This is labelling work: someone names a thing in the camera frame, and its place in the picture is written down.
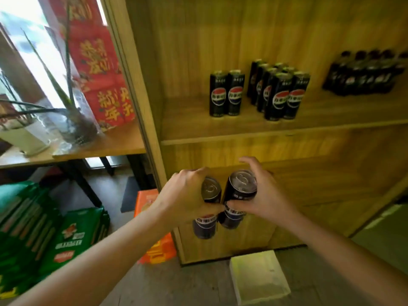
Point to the stack of green bags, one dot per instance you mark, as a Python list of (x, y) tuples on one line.
[(73, 239)]

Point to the person's left hand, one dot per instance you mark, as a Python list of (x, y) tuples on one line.
[(181, 197)]

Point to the wooden shelf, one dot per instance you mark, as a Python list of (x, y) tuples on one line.
[(197, 35)]

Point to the clear glass vase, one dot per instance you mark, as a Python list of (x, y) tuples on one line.
[(84, 127)]

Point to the red box gold print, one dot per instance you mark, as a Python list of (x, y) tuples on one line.
[(83, 9), (95, 54), (110, 105)]

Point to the potted green plant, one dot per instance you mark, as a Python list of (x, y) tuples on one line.
[(19, 44)]

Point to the white plant pot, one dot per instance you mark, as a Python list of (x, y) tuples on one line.
[(25, 140)]

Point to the group of dark soda bottles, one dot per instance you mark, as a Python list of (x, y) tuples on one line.
[(363, 76)]

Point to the person's right hand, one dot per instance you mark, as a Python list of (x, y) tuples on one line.
[(271, 200)]

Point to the white cardboard box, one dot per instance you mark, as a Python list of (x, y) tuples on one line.
[(258, 277)]

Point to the stack of orange plastic packs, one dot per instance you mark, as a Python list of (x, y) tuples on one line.
[(161, 248)]

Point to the long leaf green plant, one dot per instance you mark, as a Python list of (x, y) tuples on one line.
[(60, 92)]

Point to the small wooden table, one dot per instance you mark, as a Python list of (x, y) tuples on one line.
[(121, 143)]

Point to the person's left forearm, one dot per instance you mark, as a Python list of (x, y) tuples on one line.
[(95, 267)]

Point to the person's right forearm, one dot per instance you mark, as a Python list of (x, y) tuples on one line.
[(350, 261)]

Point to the group of black cola cans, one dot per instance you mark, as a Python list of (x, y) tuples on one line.
[(279, 98)]

